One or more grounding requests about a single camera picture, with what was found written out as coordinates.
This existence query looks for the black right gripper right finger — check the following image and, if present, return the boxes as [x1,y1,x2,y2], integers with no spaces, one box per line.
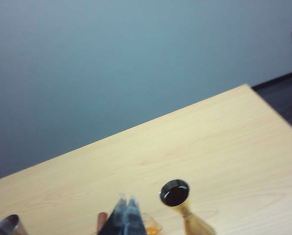
[125,195,147,235]

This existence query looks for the glass beaker with orange juice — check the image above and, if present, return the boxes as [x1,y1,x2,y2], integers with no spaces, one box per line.
[141,212,163,235]

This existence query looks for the black wall baseboard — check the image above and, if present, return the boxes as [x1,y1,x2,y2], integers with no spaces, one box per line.
[251,69,292,89]

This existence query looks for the brown stick in beaker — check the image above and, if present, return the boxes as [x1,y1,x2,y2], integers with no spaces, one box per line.
[97,212,108,233]

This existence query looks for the gold double-ended jigger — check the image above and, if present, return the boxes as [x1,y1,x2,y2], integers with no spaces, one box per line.
[159,179,217,235]

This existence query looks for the silver double-ended jigger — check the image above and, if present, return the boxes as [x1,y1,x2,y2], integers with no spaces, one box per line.
[0,214,29,235]

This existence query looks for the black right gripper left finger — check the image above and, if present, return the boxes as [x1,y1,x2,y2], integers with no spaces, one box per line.
[99,193,128,235]

